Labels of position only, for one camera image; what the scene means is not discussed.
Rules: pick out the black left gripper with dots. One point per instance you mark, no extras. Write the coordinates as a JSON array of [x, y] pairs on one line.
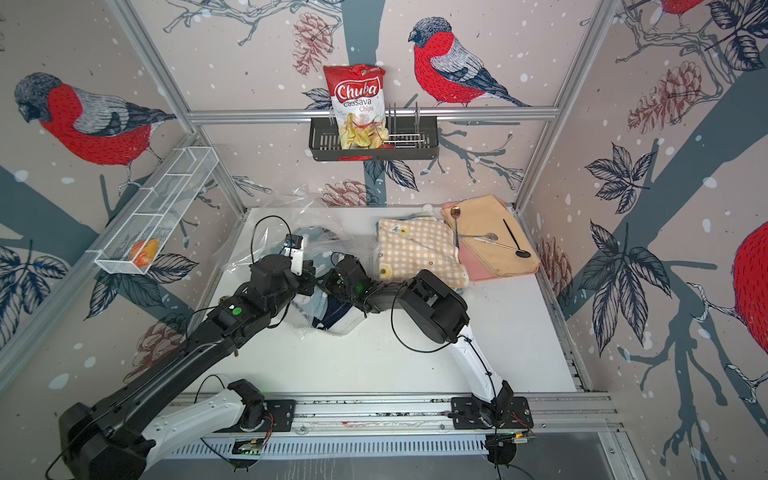
[[308, 276]]

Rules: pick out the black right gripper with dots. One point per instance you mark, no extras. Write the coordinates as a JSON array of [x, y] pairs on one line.
[[328, 279]]

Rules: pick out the light blue bear blanket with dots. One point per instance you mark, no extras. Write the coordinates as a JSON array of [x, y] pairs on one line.
[[324, 247]]

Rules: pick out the beige checkered blanket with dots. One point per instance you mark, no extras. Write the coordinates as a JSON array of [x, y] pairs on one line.
[[407, 246]]

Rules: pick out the clear plastic vacuum bag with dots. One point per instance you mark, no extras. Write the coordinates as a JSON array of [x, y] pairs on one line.
[[267, 226]]

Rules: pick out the navy blue star blanket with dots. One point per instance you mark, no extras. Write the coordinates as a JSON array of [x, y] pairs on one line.
[[339, 319]]

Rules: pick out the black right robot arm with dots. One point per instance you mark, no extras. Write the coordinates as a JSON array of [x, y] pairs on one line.
[[441, 315]]

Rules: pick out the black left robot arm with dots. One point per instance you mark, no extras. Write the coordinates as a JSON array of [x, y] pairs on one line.
[[122, 435]]

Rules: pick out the red cassava chips bag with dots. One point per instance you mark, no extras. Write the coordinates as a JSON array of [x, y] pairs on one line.
[[358, 105]]

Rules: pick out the rainbow metallic spoon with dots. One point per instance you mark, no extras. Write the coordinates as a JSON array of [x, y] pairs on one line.
[[455, 213]]

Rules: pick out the orange item in basket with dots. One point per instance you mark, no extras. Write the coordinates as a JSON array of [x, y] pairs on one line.
[[143, 253]]

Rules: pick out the silver spoon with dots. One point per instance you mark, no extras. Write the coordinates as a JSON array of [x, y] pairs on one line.
[[488, 236]]

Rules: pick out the black spoon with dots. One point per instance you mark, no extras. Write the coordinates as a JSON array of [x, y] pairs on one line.
[[523, 250]]

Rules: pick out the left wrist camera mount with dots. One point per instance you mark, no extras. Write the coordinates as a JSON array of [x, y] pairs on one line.
[[293, 248]]

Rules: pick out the white wire mesh basket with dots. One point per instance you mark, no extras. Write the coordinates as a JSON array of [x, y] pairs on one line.
[[160, 208]]

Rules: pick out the dark grey wall rack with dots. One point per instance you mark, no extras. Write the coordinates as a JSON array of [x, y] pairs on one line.
[[396, 137]]

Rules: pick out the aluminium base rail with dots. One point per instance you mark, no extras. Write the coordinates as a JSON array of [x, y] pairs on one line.
[[401, 414]]

